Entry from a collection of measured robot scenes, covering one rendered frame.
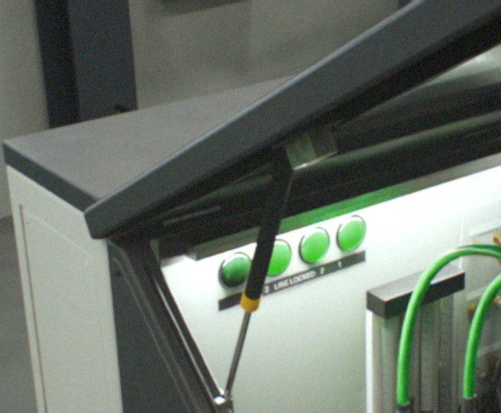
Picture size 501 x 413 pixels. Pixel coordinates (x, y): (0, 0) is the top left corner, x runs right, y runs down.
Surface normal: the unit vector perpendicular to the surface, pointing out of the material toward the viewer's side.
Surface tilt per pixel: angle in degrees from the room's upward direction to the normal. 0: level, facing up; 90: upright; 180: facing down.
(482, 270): 90
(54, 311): 90
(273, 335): 90
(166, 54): 90
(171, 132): 0
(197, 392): 43
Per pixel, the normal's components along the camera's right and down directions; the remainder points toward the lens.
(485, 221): 0.56, 0.29
